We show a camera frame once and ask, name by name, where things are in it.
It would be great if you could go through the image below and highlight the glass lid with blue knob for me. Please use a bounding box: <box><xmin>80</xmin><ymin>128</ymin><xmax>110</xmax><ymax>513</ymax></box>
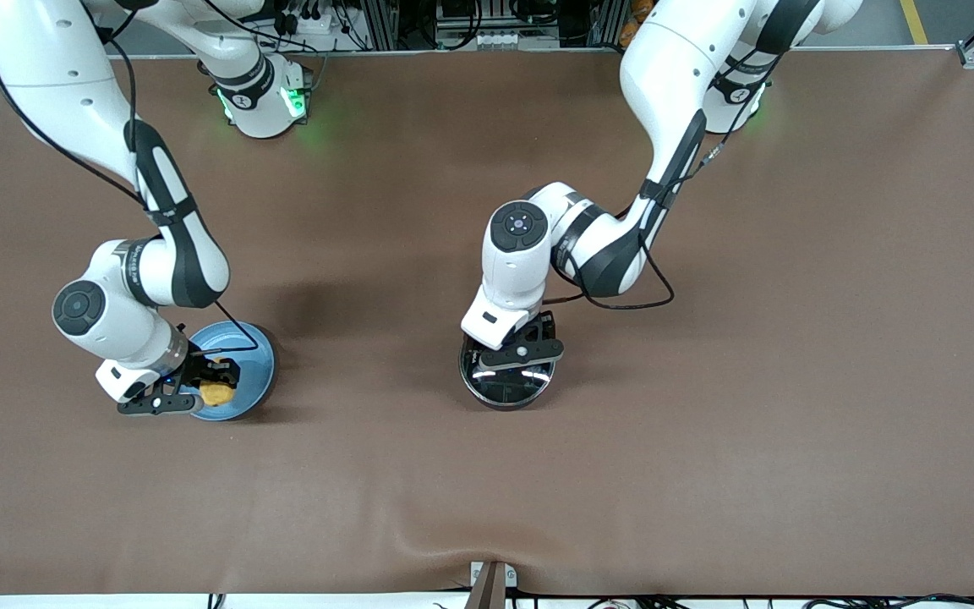
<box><xmin>463</xmin><ymin>343</ymin><xmax>554</xmax><ymax>409</ymax></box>

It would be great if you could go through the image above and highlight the blue round plate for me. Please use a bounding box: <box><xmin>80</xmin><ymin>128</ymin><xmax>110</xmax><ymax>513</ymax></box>
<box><xmin>187</xmin><ymin>321</ymin><xmax>278</xmax><ymax>422</ymax></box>

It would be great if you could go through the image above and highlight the white power strip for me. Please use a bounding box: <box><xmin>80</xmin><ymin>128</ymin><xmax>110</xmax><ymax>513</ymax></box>
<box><xmin>451</xmin><ymin>30</ymin><xmax>561</xmax><ymax>52</ymax></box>

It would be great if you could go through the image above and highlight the black equipment rack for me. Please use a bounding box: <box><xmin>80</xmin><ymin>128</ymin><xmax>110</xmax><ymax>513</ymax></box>
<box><xmin>309</xmin><ymin>0</ymin><xmax>623</xmax><ymax>52</ymax></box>

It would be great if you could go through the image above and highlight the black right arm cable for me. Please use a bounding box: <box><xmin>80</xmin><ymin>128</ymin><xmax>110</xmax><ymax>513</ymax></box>
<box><xmin>0</xmin><ymin>0</ymin><xmax>261</xmax><ymax>354</ymax></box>

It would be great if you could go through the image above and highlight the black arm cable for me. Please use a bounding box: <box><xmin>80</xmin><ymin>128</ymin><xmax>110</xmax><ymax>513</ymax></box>
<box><xmin>538</xmin><ymin>51</ymin><xmax>792</xmax><ymax>311</ymax></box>
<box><xmin>0</xmin><ymin>0</ymin><xmax>261</xmax><ymax>354</ymax></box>

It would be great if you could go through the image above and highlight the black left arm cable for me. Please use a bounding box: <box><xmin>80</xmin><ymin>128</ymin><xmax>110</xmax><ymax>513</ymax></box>
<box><xmin>538</xmin><ymin>51</ymin><xmax>792</xmax><ymax>311</ymax></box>

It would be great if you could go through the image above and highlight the steel pot with blue handle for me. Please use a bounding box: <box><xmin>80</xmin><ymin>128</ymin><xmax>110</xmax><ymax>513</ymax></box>
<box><xmin>458</xmin><ymin>334</ymin><xmax>556</xmax><ymax>413</ymax></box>

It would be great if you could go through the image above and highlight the metal table edge bracket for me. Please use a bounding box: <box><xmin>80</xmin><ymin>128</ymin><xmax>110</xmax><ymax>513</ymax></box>
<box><xmin>468</xmin><ymin>561</ymin><xmax>518</xmax><ymax>609</ymax></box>

